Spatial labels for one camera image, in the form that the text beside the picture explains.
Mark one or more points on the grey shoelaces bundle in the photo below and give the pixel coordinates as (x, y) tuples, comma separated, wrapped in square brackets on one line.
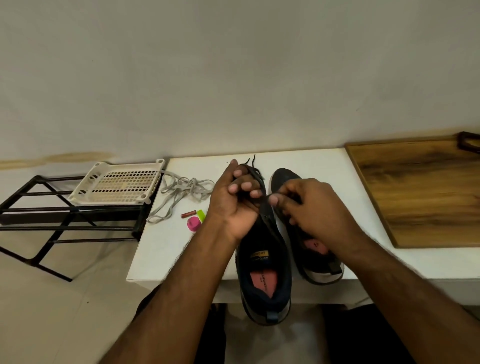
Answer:
[(176, 189)]

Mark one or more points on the person's left hand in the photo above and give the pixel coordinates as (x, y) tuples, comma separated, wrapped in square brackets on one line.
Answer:
[(232, 206)]

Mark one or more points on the person's left forearm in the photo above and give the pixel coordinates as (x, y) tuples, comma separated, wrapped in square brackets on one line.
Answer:
[(172, 307)]

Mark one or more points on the person's right hand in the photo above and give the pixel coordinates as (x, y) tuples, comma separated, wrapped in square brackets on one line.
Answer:
[(322, 217)]

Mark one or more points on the green marker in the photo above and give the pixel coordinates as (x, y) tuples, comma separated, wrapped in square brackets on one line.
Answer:
[(201, 215)]

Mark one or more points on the pink capped white bottle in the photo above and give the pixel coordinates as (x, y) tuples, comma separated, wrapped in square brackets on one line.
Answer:
[(193, 223)]

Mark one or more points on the person's right forearm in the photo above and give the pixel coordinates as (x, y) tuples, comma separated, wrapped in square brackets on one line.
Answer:
[(412, 304)]

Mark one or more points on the dark sneaker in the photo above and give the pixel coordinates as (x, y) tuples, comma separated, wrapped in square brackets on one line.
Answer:
[(321, 259), (266, 289)]

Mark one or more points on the small red stick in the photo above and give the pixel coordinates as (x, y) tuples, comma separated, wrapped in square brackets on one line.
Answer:
[(188, 214)]

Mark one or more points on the black metal rack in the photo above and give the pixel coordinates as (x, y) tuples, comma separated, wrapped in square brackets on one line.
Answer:
[(71, 216)]

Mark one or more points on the white perforated plastic tray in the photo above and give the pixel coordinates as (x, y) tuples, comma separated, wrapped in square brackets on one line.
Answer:
[(116, 184)]

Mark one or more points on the wooden board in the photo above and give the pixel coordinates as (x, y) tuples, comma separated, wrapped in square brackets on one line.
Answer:
[(427, 191)]

